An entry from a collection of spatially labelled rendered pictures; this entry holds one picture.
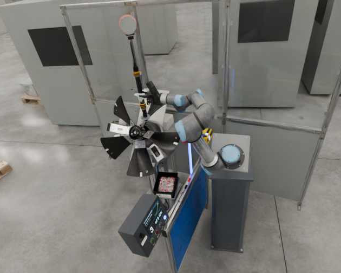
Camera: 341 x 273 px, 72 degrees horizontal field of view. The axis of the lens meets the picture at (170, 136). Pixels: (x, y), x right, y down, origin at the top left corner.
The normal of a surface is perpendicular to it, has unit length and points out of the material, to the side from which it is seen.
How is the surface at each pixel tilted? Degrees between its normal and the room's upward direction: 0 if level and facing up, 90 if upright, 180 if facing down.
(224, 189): 90
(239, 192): 90
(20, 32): 90
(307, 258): 0
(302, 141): 90
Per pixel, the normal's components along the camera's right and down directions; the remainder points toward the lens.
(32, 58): -0.21, 0.59
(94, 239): -0.11, -0.80
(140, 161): 0.29, -0.14
